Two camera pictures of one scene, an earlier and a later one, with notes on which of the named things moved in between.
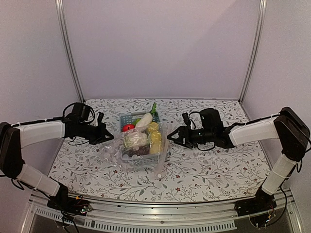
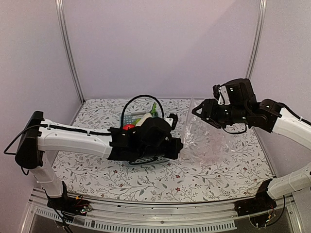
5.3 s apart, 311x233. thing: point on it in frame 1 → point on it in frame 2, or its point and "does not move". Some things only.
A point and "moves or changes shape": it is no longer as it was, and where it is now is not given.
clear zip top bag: [145, 147] moves or changes shape
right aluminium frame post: [259, 32] does not move
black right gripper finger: [180, 133] → [205, 106]
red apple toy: [128, 126] does not move
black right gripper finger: [176, 137] → [212, 122]
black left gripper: [100, 138] → [177, 145]
